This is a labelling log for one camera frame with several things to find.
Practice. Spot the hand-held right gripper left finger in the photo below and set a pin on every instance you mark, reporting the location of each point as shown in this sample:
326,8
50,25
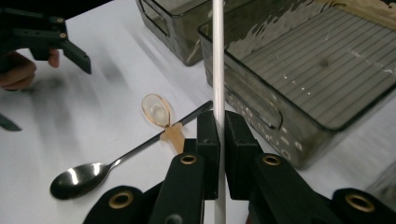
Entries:
186,180

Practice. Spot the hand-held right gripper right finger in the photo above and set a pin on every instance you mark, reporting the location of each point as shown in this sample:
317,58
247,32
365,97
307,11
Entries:
264,183

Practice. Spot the wooden spoon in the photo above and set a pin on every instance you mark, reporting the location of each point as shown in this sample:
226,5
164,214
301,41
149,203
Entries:
155,110

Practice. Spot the metal spoon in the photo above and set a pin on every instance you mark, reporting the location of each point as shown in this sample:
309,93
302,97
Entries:
77,180

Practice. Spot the smoky clear plastic bin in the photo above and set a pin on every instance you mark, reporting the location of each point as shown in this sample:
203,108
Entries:
311,77
180,37

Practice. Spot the white chopstick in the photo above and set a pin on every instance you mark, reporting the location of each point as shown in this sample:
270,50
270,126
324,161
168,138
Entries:
218,62
195,51

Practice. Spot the white table cover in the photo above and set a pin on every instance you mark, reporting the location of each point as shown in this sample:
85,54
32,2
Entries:
62,140

